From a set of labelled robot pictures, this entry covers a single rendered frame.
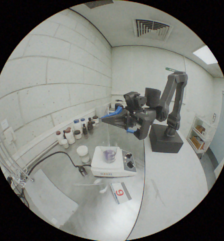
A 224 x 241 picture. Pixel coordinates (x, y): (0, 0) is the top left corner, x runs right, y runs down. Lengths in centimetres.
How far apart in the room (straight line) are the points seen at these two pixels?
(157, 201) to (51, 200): 43
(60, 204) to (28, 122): 48
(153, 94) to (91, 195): 44
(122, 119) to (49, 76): 60
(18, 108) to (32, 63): 30
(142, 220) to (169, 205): 12
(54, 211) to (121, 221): 25
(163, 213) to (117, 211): 19
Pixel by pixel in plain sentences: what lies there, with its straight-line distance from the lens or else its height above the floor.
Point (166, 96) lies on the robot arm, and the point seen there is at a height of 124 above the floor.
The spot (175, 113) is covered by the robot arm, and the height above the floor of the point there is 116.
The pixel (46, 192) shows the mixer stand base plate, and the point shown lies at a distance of 44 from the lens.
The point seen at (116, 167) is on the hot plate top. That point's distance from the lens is 29.
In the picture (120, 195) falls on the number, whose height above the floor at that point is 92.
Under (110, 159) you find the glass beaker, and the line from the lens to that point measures 27.
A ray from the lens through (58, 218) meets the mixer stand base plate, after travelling 40.
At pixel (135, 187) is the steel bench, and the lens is 36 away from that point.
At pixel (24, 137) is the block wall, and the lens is 60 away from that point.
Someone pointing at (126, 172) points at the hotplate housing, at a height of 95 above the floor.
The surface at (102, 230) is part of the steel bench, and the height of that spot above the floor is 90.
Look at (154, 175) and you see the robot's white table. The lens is 41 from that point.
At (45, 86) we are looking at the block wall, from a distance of 62.
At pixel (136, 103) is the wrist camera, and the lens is 20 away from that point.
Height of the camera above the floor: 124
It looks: 23 degrees down
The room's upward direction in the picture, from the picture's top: straight up
